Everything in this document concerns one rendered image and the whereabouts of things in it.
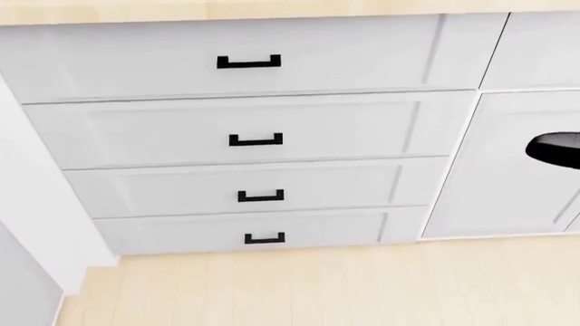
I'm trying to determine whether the black drawer handle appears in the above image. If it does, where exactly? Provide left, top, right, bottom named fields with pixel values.
left=216, top=53, right=283, bottom=71
left=237, top=188, right=285, bottom=204
left=227, top=132, right=285, bottom=148
left=244, top=231, right=286, bottom=245

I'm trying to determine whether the white cabinet door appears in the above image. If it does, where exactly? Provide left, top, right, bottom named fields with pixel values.
left=420, top=89, right=580, bottom=239

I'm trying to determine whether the white cabinet drawer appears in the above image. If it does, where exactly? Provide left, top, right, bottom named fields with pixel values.
left=63, top=155, right=451, bottom=220
left=479, top=11, right=580, bottom=92
left=92, top=205, right=430, bottom=256
left=0, top=13, right=511, bottom=105
left=21, top=89, right=477, bottom=171

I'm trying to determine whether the light wooden countertop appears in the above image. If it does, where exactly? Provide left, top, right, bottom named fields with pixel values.
left=0, top=0, right=580, bottom=27

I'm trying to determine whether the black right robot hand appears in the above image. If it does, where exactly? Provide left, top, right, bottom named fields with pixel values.
left=525, top=130, right=580, bottom=170

